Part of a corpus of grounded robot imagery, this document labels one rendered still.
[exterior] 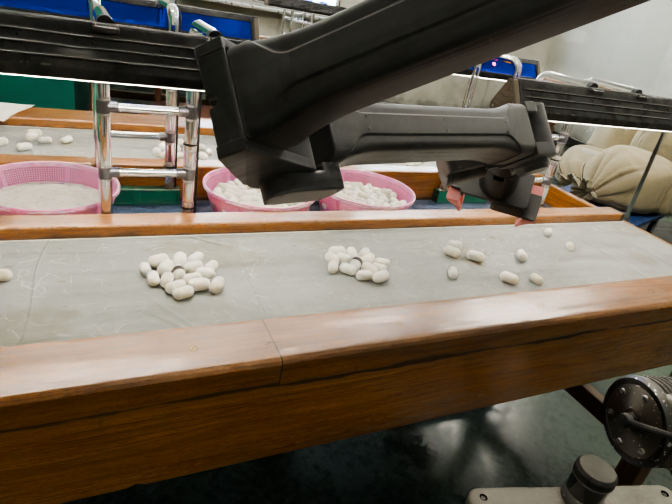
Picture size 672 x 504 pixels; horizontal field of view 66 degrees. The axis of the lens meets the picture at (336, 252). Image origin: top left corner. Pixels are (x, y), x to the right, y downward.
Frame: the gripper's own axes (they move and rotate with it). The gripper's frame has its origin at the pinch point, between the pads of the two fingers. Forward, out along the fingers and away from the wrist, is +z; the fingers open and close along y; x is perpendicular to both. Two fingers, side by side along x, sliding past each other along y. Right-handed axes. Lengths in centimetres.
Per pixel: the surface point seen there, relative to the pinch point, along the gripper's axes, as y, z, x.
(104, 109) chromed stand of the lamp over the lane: -66, -14, -10
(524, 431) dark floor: 33, 110, -9
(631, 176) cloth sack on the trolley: 77, 218, 194
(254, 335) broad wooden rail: -24.5, -10.9, -36.1
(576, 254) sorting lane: 22.3, 38.7, 20.0
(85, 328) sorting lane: -46, -14, -44
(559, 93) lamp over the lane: 5.9, 6.3, 36.4
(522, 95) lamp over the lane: -0.9, 2.2, 29.7
